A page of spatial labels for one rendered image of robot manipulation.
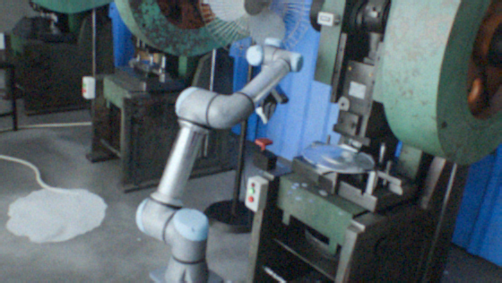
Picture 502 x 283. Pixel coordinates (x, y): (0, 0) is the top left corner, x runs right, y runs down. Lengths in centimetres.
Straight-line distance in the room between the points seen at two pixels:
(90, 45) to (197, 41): 201
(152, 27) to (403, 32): 169
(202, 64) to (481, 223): 199
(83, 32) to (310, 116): 227
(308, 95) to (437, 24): 239
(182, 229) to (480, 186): 200
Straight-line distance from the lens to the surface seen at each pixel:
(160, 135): 330
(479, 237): 319
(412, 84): 147
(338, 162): 195
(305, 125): 379
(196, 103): 165
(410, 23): 146
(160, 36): 286
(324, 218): 197
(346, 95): 199
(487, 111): 196
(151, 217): 168
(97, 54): 490
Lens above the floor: 148
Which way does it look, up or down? 20 degrees down
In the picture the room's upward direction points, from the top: 7 degrees clockwise
